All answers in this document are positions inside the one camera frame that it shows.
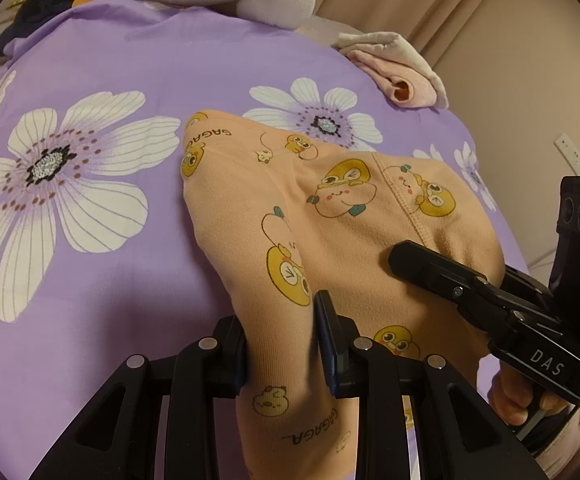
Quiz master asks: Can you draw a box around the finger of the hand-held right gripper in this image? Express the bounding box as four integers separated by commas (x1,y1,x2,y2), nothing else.
387,240,512,335

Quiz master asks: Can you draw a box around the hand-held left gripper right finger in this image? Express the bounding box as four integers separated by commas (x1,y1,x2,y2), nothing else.
314,290,547,480

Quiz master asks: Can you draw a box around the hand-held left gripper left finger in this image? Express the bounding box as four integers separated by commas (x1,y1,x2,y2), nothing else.
29,316,249,480

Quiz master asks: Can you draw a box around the orange cartoon print garment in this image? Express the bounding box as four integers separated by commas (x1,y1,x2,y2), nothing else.
179,108,507,480

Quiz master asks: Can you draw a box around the person's right forearm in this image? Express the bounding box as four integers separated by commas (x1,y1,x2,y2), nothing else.
540,400,580,463

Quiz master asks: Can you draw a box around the person's right hand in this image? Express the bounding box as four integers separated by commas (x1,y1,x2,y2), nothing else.
487,357,572,427

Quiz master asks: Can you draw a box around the white power strip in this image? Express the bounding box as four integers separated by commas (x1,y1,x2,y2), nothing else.
554,133,580,174

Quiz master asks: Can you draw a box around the pink folded cloth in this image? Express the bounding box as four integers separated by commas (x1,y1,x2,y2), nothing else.
337,31,450,110

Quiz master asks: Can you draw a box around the purple floral bedsheet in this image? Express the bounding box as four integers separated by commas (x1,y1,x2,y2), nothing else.
0,0,528,480

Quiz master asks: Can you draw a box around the dark cloth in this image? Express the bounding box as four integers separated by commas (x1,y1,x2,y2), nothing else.
0,0,79,59

